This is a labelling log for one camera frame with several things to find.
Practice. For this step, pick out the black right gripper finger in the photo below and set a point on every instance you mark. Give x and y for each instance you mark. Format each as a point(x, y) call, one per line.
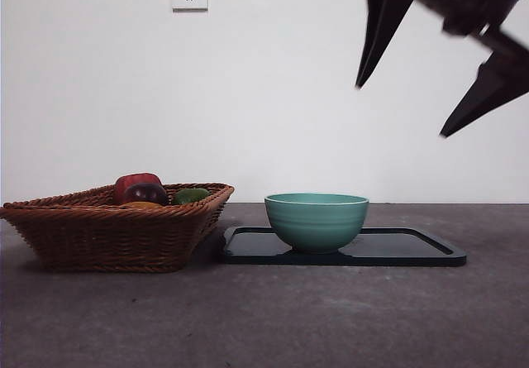
point(382, 29)
point(492, 91)

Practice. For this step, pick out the teal bowl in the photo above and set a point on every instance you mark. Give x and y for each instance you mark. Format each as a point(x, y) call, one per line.
point(316, 223)

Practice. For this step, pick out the brown kiwi fruit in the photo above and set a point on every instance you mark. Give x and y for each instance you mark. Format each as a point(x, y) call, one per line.
point(140, 204)

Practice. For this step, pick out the dark green tray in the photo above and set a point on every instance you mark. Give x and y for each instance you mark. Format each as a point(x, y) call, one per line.
point(392, 248)

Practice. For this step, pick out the green avocado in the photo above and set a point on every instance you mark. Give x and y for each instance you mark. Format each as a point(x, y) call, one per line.
point(190, 196)

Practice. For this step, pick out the dark red plum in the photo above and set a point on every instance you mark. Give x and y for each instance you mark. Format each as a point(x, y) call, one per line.
point(144, 194)

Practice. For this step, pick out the red apple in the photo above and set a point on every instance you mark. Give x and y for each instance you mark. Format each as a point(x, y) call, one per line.
point(132, 180)

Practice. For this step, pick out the brown wicker basket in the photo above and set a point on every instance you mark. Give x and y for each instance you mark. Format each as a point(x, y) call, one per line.
point(103, 240)

